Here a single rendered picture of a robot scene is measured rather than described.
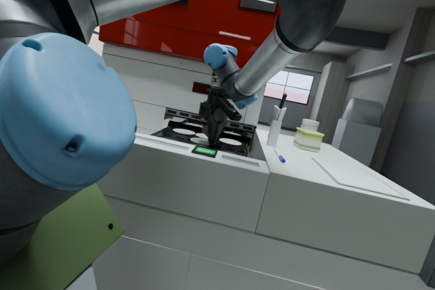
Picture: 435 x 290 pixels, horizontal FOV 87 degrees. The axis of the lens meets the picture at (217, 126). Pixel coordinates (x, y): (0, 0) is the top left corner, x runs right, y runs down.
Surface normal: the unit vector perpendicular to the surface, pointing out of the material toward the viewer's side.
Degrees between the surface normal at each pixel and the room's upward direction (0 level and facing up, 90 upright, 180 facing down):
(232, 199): 90
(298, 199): 90
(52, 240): 44
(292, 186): 90
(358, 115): 80
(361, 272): 90
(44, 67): 52
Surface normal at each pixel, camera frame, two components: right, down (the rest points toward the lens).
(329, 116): -0.22, 0.11
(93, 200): 0.81, -0.54
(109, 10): 0.58, 0.80
